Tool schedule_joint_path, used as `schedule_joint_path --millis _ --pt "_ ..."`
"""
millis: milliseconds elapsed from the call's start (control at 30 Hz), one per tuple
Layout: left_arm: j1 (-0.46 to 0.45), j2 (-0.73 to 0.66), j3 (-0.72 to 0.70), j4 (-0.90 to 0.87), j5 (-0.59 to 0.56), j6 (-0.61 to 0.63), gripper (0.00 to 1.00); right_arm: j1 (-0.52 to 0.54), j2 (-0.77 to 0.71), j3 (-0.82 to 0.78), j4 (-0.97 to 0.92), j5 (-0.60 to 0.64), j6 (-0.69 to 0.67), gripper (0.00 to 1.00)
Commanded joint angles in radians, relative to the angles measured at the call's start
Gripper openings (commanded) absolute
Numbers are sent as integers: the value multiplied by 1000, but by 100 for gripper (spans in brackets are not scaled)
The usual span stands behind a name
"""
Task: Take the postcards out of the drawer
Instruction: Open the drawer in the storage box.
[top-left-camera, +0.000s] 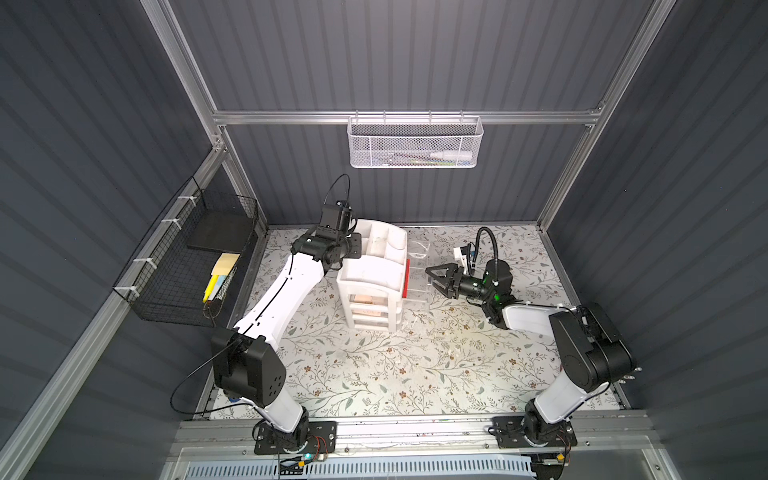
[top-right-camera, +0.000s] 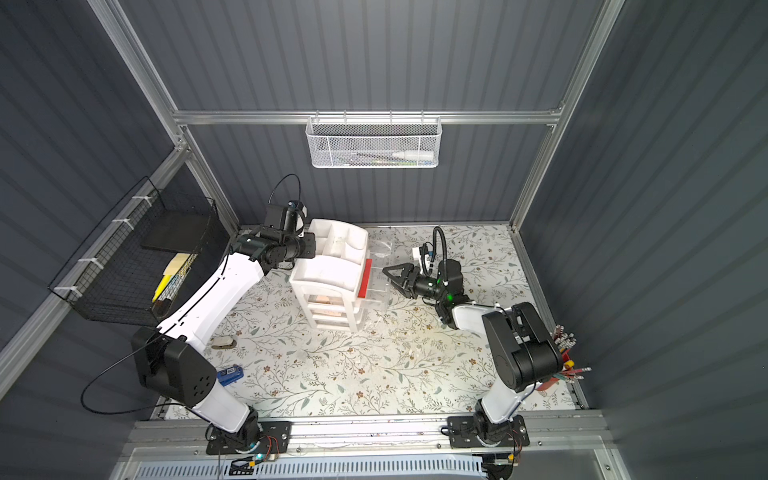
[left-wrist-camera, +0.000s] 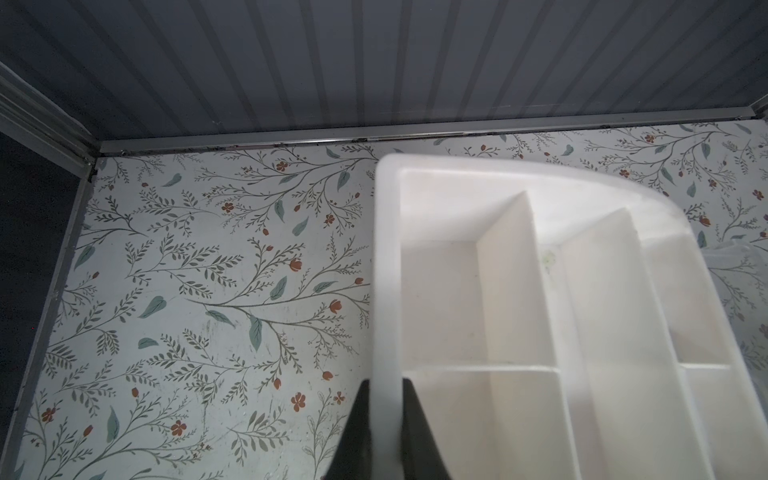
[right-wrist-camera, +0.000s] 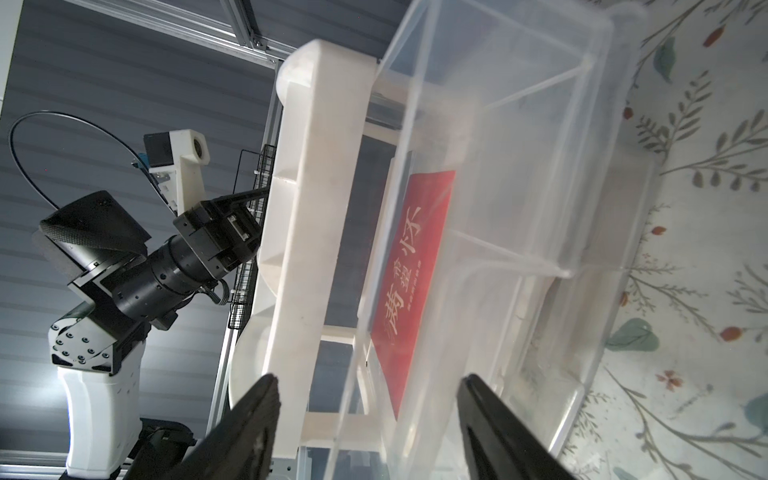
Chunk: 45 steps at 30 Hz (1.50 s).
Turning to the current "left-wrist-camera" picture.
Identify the white plastic drawer organizer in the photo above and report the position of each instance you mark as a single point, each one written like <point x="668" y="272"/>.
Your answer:
<point x="556" y="323"/>

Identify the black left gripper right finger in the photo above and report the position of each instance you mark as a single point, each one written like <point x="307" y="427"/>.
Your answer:
<point x="421" y="458"/>

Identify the clear plastic drawer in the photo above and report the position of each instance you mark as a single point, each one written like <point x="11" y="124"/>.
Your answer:
<point x="739" y="273"/>

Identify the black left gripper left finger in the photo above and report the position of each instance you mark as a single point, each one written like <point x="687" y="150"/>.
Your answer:
<point x="352" y="458"/>

